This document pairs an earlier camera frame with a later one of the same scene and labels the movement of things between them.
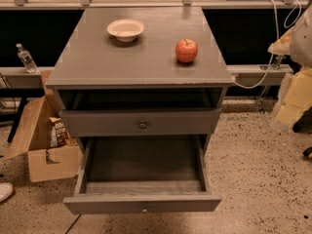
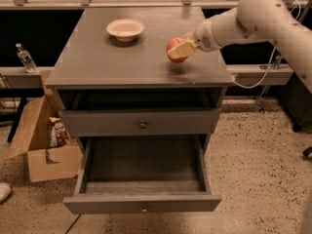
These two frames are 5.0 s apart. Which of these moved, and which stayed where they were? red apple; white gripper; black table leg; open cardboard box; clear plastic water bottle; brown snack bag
Moved: red apple; white gripper
Stayed: black table leg; open cardboard box; brown snack bag; clear plastic water bottle
